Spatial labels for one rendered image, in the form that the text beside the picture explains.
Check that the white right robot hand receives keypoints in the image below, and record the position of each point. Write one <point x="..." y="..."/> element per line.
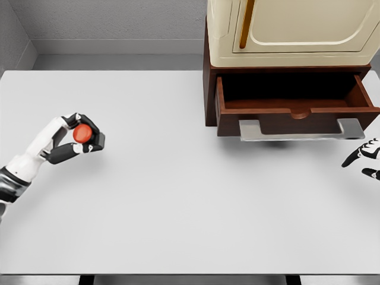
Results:
<point x="366" y="150"/>

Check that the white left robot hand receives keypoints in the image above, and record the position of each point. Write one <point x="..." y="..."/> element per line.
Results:
<point x="44" y="138"/>

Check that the red button switch black base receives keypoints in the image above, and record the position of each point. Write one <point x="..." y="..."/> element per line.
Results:
<point x="82" y="133"/>

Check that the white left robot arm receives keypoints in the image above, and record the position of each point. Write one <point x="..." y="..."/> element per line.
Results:
<point x="22" y="167"/>

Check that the brown wooden drawer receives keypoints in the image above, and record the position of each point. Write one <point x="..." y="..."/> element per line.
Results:
<point x="297" y="124"/>

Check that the cream cabinet door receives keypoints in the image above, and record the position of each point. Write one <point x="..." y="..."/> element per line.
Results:
<point x="311" y="23"/>

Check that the cream cabinet body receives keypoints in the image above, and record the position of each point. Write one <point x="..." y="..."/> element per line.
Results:
<point x="221" y="44"/>

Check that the dark brown wooden cabinet frame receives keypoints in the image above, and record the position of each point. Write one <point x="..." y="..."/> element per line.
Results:
<point x="210" y="89"/>

